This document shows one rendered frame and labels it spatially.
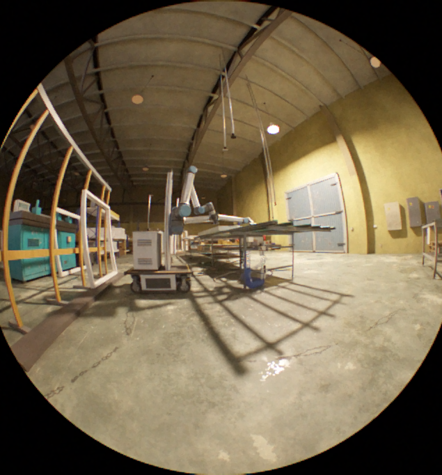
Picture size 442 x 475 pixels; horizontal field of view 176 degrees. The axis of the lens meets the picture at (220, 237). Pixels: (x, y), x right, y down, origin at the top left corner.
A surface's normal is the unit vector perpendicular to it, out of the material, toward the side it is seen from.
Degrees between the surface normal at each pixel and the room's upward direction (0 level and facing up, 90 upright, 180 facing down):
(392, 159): 90
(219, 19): 180
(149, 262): 90
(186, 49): 180
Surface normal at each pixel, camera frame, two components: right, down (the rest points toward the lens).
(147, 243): 0.28, -0.04
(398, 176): -0.93, 0.00
